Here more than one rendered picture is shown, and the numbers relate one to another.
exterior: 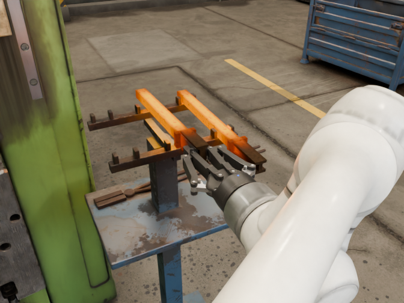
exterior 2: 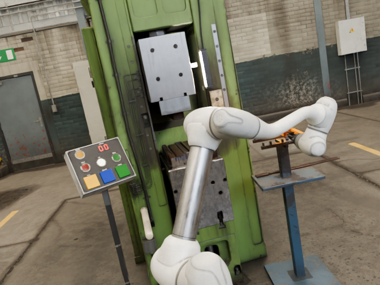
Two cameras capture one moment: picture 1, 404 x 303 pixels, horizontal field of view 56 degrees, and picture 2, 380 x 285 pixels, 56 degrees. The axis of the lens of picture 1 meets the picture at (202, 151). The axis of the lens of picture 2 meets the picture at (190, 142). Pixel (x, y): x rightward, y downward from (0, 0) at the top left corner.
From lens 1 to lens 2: 146 cm
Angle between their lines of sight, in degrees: 31
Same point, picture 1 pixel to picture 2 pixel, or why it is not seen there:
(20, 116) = (225, 144)
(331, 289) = (314, 142)
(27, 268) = (228, 206)
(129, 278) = (274, 249)
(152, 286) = (288, 253)
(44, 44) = not seen: hidden behind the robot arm
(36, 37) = not seen: hidden behind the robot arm
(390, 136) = (324, 105)
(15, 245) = (224, 193)
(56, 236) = (237, 206)
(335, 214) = (299, 112)
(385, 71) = not seen: outside the picture
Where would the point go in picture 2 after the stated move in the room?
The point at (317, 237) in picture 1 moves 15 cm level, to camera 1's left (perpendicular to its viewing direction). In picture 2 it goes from (294, 113) to (261, 117)
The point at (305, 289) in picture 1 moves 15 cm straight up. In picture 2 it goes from (290, 119) to (286, 85)
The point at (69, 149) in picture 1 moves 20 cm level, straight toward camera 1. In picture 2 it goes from (244, 161) to (247, 168)
